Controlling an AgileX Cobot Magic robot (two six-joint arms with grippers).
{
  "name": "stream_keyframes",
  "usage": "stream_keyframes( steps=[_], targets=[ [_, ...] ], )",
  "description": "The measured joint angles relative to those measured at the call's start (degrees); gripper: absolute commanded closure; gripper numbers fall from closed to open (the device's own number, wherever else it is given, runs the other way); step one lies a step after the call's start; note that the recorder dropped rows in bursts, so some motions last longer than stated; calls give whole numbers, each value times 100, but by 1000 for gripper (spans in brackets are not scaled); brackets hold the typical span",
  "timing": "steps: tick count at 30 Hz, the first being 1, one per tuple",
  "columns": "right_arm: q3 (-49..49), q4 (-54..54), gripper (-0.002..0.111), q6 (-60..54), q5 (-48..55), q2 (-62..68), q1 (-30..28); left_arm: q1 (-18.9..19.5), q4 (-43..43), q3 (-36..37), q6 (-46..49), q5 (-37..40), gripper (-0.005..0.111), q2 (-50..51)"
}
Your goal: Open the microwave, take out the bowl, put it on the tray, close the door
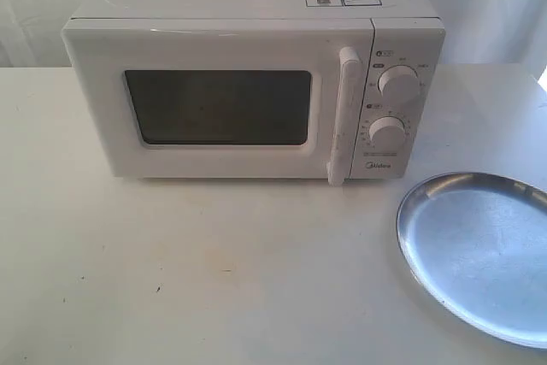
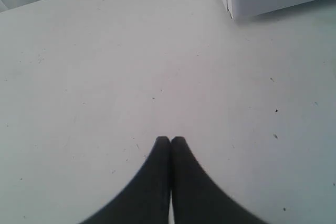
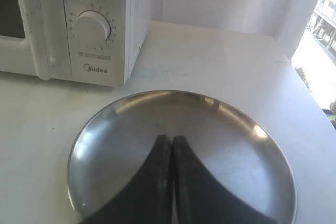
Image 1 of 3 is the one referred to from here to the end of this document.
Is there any white microwave door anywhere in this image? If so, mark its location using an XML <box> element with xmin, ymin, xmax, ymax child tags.
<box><xmin>62</xmin><ymin>19</ymin><xmax>374</xmax><ymax>185</ymax></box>

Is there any white control knob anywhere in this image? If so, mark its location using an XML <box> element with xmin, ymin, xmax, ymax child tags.
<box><xmin>378</xmin><ymin>65</ymin><xmax>421</xmax><ymax>102</ymax></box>
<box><xmin>368</xmin><ymin>116</ymin><xmax>406</xmax><ymax>150</ymax></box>

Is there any white microwave oven body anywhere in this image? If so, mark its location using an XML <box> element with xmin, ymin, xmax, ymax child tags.
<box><xmin>70</xmin><ymin>0</ymin><xmax>444</xmax><ymax>181</ymax></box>

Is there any round stainless steel tray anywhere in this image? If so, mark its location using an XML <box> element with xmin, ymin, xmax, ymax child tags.
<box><xmin>396</xmin><ymin>173</ymin><xmax>546</xmax><ymax>350</ymax></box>

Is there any upper white control knob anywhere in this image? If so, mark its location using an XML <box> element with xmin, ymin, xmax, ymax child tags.
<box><xmin>378</xmin><ymin>65</ymin><xmax>421</xmax><ymax>102</ymax></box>

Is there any lower white control knob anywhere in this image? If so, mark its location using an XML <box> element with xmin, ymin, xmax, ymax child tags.
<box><xmin>368</xmin><ymin>116</ymin><xmax>406</xmax><ymax>150</ymax></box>

